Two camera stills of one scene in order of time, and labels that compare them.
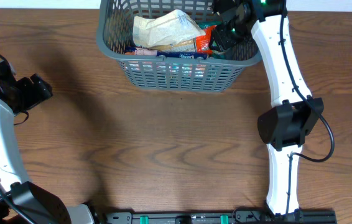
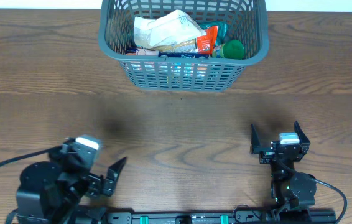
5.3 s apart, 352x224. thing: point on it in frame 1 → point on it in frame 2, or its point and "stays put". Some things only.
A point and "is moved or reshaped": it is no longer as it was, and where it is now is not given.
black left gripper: x=37 y=94 → x=93 y=181
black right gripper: x=221 y=38 → x=269 y=154
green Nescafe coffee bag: x=217 y=54 is moved or reshaped
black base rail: x=245 y=215 stays put
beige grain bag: x=175 y=27 stays put
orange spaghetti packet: x=201 y=44 stays put
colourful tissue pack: x=136 y=50 stays put
